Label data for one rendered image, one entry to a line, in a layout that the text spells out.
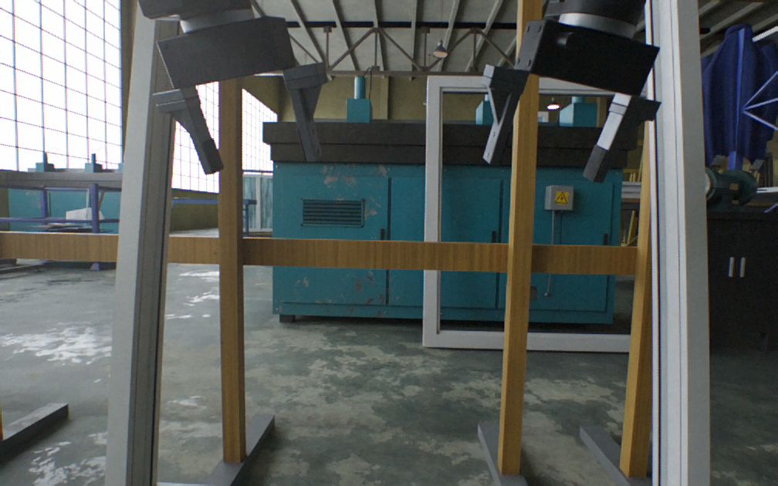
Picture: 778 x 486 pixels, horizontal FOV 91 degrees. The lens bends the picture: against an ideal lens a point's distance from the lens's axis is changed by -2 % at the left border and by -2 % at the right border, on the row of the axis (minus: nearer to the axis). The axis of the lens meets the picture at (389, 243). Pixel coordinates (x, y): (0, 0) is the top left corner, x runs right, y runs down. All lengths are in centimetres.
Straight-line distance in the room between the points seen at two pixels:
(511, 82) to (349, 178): 193
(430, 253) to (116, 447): 77
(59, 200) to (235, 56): 725
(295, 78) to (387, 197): 188
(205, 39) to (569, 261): 89
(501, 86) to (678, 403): 73
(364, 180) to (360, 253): 136
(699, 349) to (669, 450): 22
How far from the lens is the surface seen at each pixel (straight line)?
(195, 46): 49
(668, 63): 105
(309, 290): 241
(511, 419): 110
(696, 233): 94
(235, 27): 47
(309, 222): 236
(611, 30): 47
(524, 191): 98
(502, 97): 47
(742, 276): 274
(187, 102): 52
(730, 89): 376
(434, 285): 206
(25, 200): 805
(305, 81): 46
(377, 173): 233
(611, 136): 53
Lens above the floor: 69
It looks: 4 degrees down
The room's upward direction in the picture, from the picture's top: 1 degrees clockwise
